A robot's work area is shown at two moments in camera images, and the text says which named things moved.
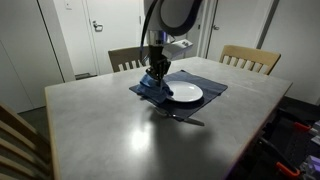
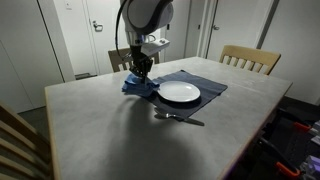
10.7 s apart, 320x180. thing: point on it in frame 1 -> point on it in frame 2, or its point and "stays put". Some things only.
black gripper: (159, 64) -> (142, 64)
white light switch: (68, 6) stays put
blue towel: (148, 87) -> (134, 85)
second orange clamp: (302, 126) stays put
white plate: (184, 91) stays put
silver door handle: (98, 28) stays put
